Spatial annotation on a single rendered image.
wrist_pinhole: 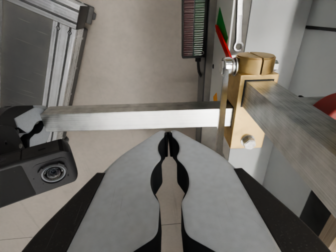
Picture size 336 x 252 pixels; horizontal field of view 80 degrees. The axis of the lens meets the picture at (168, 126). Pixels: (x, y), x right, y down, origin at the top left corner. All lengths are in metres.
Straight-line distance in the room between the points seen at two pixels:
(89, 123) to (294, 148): 0.26
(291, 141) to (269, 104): 0.05
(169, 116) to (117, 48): 0.90
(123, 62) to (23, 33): 0.44
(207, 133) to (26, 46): 0.86
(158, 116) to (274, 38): 0.37
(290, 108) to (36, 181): 0.25
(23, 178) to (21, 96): 0.97
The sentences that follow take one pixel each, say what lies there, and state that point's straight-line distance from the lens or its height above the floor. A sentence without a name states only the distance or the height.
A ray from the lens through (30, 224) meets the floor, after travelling 2.28.
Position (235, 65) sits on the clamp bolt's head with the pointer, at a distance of 0.29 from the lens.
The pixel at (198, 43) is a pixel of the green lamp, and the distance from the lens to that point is 0.43.
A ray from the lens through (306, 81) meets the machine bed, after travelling 0.57.
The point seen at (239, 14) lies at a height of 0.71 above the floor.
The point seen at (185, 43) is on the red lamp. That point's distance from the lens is 0.43.
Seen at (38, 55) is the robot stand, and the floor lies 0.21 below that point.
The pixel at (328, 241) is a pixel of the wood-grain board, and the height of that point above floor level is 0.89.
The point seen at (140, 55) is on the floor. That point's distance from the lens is 1.15.
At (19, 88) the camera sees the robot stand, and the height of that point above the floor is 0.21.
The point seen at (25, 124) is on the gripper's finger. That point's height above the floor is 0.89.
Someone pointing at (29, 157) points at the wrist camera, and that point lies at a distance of 0.23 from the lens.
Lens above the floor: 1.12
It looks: 61 degrees down
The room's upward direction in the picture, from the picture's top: 178 degrees clockwise
